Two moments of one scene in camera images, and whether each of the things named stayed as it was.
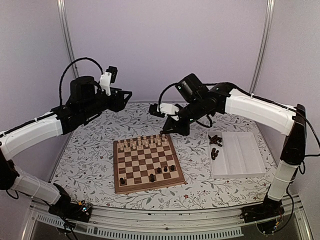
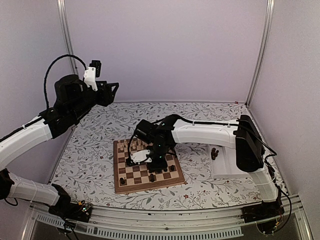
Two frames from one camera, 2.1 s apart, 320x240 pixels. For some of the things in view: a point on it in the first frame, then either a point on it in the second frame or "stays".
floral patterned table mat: x=85 y=166 stays
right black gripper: x=170 y=124 -> x=161 y=166
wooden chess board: x=144 y=163 stays
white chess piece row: x=140 y=141 stays
